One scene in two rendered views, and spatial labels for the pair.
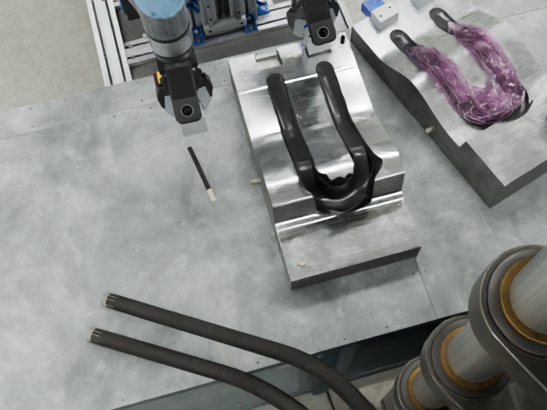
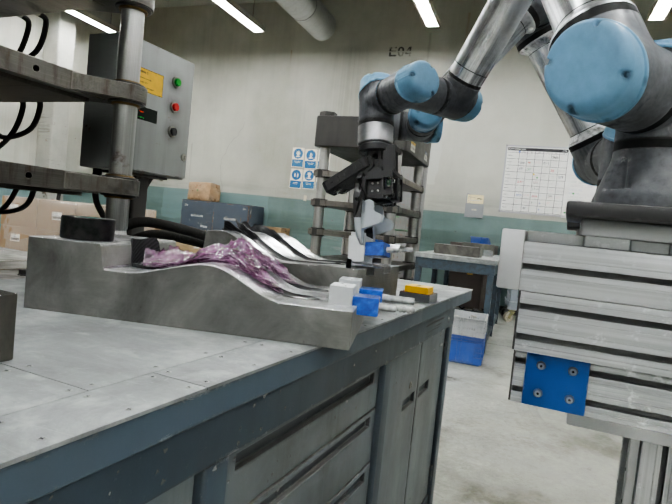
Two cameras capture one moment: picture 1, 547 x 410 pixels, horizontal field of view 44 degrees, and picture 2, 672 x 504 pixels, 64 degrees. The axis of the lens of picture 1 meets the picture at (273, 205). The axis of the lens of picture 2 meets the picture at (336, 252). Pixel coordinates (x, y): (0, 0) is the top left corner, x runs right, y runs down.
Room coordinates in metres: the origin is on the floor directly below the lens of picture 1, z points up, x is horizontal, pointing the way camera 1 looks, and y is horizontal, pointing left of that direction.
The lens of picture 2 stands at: (1.48, -1.05, 0.97)
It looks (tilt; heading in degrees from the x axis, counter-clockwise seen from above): 3 degrees down; 126
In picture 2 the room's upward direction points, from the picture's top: 6 degrees clockwise
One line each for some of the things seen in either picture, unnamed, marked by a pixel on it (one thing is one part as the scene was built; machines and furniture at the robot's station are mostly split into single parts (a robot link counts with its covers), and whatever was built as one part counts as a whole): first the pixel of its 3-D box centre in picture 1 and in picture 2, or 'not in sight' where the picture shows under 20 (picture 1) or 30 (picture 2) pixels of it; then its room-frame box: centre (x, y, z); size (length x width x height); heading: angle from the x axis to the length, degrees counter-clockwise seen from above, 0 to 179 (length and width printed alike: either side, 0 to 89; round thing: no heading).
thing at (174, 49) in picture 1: (168, 33); not in sight; (0.72, 0.16, 1.17); 0.08 x 0.08 x 0.05
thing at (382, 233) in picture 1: (319, 150); (280, 263); (0.64, -0.10, 0.87); 0.50 x 0.26 x 0.14; 11
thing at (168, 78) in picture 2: not in sight; (126, 275); (-0.09, -0.03, 0.74); 0.31 x 0.22 x 1.47; 101
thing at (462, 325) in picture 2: not in sight; (448, 320); (-0.26, 3.01, 0.28); 0.61 x 0.41 x 0.15; 16
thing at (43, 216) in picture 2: not in sight; (77, 252); (-3.32, 1.55, 0.47); 1.22 x 0.80 x 0.94; 20
